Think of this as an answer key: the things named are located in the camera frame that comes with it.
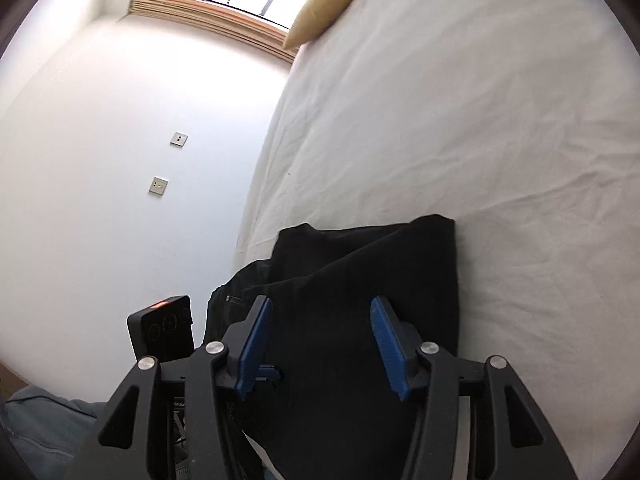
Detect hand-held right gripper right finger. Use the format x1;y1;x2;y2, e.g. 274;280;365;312
369;295;579;480

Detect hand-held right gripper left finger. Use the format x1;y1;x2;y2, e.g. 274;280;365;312
75;295;275;480

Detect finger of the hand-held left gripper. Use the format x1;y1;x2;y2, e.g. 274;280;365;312
256;361;284;387

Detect black pants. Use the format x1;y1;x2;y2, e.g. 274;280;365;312
204;214;462;480

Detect person's grey denim clothing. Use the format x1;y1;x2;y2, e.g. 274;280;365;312
4;385;107;480

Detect bed with white sheet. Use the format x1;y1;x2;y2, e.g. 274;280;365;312
231;0;640;480

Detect yellow pillow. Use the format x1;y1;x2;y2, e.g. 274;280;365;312
282;0;365;51

